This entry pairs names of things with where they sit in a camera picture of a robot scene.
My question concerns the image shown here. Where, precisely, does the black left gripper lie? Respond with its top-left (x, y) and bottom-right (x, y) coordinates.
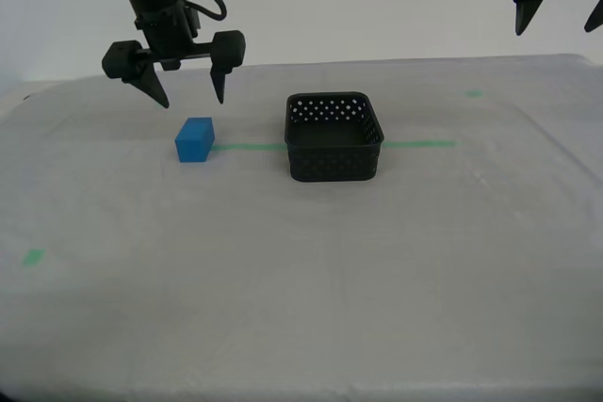
top-left (102, 0), bottom-right (248, 110)

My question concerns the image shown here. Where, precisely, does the black perforated plastic basket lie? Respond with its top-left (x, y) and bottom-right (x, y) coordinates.
top-left (285, 90), bottom-right (386, 184)

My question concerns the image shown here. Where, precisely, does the blue rectangular block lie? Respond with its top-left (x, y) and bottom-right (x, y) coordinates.
top-left (174, 117), bottom-right (217, 164)

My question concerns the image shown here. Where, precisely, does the grey translucent table cover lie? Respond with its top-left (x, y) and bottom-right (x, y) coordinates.
top-left (0, 53), bottom-right (603, 402)

